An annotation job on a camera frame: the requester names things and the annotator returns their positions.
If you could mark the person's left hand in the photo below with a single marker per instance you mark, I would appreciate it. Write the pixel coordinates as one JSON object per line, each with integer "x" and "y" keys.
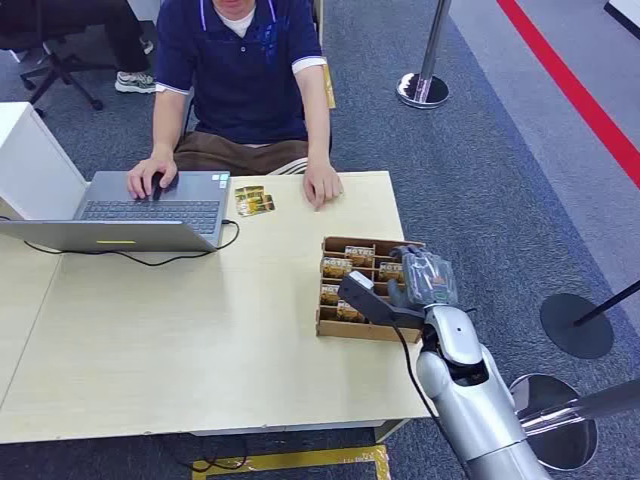
{"x": 322, "y": 184}

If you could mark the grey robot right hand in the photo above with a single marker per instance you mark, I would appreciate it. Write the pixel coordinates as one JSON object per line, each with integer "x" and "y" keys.
{"x": 429, "y": 281}

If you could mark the person's right hand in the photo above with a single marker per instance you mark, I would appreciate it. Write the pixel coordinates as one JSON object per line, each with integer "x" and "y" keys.
{"x": 145, "y": 173}

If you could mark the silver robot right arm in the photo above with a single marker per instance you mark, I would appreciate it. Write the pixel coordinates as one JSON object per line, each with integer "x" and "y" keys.
{"x": 480, "y": 404}

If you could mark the person's left forearm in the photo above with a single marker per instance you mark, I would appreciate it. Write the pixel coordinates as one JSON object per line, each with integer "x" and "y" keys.
{"x": 315, "y": 116}

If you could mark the person's right forearm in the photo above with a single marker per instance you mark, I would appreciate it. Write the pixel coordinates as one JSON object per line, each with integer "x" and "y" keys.
{"x": 164, "y": 122}

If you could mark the gold hotel card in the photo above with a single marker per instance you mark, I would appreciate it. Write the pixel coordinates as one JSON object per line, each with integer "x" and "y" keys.
{"x": 329, "y": 295}
{"x": 359, "y": 255}
{"x": 248, "y": 191}
{"x": 390, "y": 271}
{"x": 336, "y": 268}
{"x": 257, "y": 206}
{"x": 349, "y": 311}

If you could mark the wooden card organizer box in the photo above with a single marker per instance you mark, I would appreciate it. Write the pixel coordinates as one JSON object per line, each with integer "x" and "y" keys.
{"x": 360, "y": 330}

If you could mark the person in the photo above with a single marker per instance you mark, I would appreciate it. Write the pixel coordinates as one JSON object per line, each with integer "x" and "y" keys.
{"x": 244, "y": 79}
{"x": 125, "y": 40}

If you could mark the black computer mouse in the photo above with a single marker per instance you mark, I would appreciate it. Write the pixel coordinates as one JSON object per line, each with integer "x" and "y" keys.
{"x": 157, "y": 187}

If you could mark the grey laptop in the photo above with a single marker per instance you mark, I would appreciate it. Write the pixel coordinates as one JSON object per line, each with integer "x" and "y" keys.
{"x": 150, "y": 212}

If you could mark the white cabinet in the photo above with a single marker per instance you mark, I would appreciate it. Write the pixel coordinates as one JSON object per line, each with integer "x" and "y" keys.
{"x": 35, "y": 166}

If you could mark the black office chair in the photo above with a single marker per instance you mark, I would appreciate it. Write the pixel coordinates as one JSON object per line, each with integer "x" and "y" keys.
{"x": 55, "y": 46}

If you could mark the black stanchion with round base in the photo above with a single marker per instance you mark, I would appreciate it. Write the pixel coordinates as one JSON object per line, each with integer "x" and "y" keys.
{"x": 575, "y": 328}

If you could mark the black wrist camera pale top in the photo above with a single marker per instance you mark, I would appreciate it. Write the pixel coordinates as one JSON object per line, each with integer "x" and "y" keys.
{"x": 370, "y": 301}

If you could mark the chrome stanchion post with base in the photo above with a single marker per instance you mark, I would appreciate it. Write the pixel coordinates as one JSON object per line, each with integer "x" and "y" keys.
{"x": 425, "y": 83}

